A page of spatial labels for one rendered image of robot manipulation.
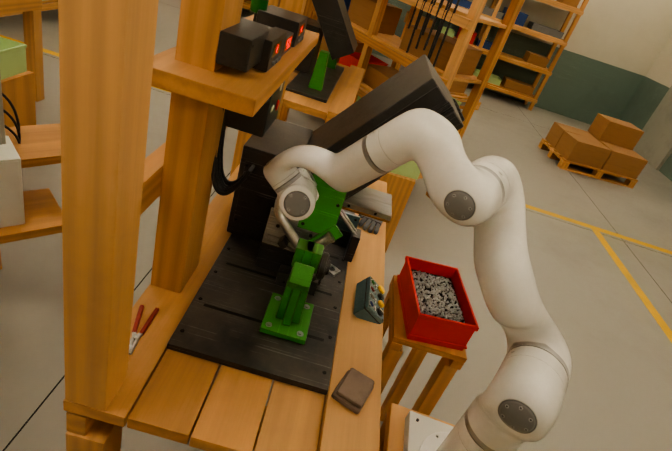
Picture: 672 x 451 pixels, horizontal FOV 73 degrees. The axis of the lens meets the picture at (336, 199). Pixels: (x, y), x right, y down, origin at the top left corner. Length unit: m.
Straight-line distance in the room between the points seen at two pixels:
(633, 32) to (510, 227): 10.41
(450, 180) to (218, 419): 0.74
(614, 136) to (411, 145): 7.07
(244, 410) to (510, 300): 0.66
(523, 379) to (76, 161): 0.82
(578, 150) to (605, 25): 4.30
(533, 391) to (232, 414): 0.65
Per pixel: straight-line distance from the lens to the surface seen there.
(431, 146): 0.84
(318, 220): 1.41
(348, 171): 0.95
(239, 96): 0.95
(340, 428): 1.19
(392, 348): 1.63
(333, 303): 1.45
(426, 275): 1.79
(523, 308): 0.91
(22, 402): 2.30
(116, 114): 0.71
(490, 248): 0.88
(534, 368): 0.95
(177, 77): 0.99
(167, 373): 1.22
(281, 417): 1.19
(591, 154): 7.34
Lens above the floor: 1.86
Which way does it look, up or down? 29 degrees down
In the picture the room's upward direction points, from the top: 18 degrees clockwise
